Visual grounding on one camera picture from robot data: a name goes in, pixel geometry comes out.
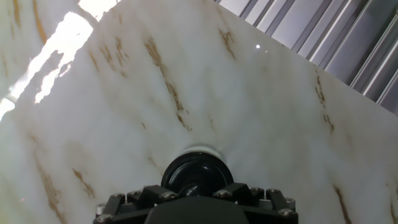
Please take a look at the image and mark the clear glass jar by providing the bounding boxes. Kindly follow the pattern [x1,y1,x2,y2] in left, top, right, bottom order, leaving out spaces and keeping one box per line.
[177,143,225,159]

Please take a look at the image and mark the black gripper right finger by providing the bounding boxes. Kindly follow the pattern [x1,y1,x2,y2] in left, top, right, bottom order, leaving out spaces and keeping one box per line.
[213,182,299,224]

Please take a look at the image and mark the white marble pattern board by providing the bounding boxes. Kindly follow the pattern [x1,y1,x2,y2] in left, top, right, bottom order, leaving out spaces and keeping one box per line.
[0,0,398,224]

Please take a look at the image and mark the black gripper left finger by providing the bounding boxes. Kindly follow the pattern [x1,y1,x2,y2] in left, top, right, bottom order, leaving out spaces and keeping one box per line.
[93,185,180,224]

